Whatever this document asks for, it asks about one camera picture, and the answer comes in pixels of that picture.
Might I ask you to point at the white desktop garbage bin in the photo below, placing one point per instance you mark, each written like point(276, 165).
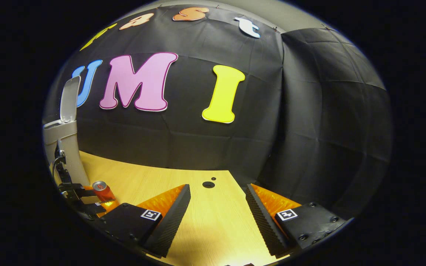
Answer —
point(75, 155)

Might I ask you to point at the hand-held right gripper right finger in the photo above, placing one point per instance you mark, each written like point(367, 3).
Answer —
point(266, 227)

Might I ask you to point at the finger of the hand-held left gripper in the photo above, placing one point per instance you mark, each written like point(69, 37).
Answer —
point(84, 191)
point(94, 209)

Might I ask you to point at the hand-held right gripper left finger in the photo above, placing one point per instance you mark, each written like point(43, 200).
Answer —
point(168, 227)

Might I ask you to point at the red pop can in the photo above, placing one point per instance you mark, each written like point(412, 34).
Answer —
point(104, 191)

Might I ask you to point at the large black desk grommet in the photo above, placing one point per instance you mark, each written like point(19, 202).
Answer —
point(208, 184)

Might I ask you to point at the wooden desktop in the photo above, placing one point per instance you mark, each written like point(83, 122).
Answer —
point(154, 181)

